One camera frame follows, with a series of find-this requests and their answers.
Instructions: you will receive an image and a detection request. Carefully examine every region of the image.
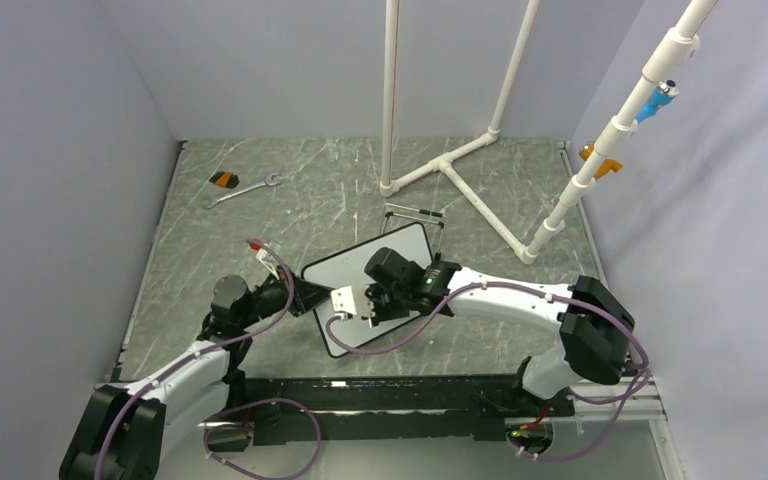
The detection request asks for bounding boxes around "blue clip on pipe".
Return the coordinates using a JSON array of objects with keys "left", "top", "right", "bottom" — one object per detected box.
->
[{"left": 635, "top": 79, "right": 679, "bottom": 124}]

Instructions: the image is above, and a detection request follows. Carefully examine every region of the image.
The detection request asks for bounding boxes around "silver open-end wrench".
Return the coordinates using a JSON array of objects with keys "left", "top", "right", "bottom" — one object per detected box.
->
[{"left": 202, "top": 173, "right": 283, "bottom": 210}]

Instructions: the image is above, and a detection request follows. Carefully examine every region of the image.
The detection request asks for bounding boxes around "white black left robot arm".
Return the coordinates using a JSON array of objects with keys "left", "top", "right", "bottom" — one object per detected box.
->
[{"left": 58, "top": 275, "right": 331, "bottom": 479}]

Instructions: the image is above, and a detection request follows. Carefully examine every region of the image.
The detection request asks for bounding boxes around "metal wire whiteboard stand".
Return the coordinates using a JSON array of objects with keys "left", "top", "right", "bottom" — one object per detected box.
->
[{"left": 380, "top": 202, "right": 446, "bottom": 259}]

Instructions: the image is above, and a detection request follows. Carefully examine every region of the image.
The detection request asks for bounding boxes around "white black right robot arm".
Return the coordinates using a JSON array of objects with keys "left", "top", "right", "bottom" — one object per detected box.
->
[{"left": 364, "top": 248, "right": 635, "bottom": 415}]

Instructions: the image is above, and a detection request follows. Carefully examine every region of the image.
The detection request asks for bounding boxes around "black orange small tool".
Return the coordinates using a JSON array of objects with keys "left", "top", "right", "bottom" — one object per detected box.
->
[{"left": 209, "top": 171, "right": 240, "bottom": 189}]

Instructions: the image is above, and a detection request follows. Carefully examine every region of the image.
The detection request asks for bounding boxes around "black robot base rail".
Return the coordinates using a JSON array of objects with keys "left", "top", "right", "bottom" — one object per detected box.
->
[{"left": 208, "top": 374, "right": 575, "bottom": 446}]

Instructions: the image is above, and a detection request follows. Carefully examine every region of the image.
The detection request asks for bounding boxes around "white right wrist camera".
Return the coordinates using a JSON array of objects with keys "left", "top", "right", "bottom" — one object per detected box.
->
[{"left": 330, "top": 284, "right": 375, "bottom": 321}]

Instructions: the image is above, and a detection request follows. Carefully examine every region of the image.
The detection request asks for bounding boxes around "aluminium extrusion rail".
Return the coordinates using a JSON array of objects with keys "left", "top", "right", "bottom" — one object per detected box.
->
[{"left": 568, "top": 379, "right": 667, "bottom": 422}]

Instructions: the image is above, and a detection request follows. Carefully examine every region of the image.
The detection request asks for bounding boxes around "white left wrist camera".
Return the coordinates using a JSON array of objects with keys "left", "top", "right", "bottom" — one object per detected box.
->
[{"left": 247, "top": 239, "right": 282, "bottom": 275}]

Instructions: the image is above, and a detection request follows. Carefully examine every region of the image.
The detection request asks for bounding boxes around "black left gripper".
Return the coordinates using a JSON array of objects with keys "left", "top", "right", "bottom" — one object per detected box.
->
[{"left": 238, "top": 263, "right": 333, "bottom": 329}]

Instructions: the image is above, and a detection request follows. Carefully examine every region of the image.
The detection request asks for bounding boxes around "white PVC pipe frame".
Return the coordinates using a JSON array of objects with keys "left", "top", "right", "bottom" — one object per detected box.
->
[{"left": 379, "top": 0, "right": 720, "bottom": 265}]

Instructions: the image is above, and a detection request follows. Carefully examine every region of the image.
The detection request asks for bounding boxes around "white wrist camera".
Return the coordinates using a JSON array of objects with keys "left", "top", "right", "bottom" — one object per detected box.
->
[
  {"left": 247, "top": 239, "right": 282, "bottom": 275},
  {"left": 330, "top": 284, "right": 375, "bottom": 321}
]

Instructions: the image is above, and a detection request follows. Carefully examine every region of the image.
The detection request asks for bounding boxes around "orange clip on pipe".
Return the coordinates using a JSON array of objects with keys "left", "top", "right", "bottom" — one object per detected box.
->
[{"left": 579, "top": 144, "right": 624, "bottom": 181}]

